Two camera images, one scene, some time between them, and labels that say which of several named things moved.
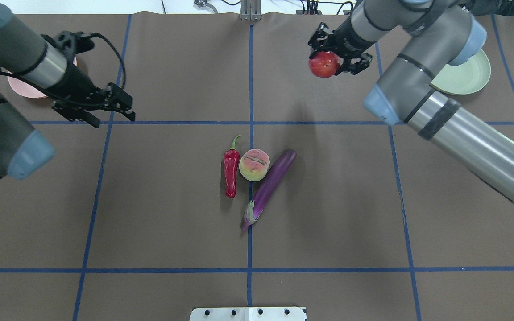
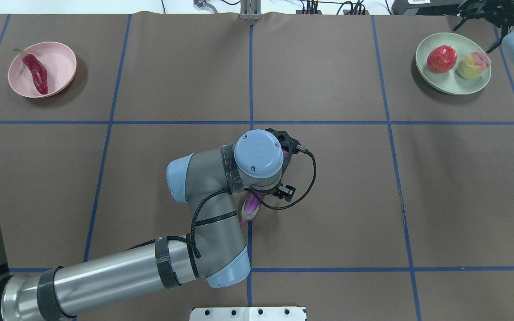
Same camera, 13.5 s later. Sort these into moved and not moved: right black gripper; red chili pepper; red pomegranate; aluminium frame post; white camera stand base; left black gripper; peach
Moved: right black gripper; red chili pepper; red pomegranate; left black gripper; peach
Not moved: white camera stand base; aluminium frame post
